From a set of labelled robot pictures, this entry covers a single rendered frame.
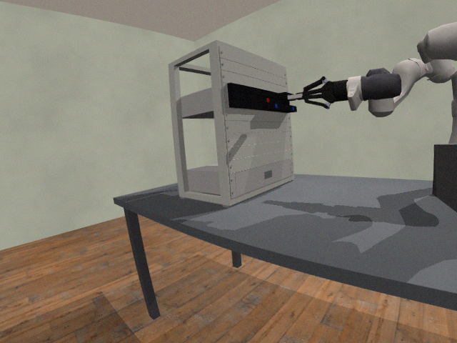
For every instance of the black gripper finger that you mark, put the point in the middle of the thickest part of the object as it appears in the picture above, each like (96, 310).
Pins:
(315, 96)
(313, 85)

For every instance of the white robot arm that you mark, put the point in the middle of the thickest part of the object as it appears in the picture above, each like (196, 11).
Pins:
(437, 50)

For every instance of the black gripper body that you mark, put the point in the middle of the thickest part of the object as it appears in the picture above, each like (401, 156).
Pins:
(337, 89)

